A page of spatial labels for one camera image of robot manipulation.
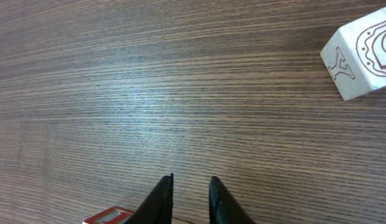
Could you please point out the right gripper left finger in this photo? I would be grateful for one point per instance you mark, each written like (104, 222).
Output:
(158, 205)

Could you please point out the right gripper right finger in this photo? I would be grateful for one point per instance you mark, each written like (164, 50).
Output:
(223, 208)

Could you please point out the red I letter block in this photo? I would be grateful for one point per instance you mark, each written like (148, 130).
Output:
(112, 215)

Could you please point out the white Y letter block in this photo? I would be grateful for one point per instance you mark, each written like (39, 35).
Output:
(355, 56)

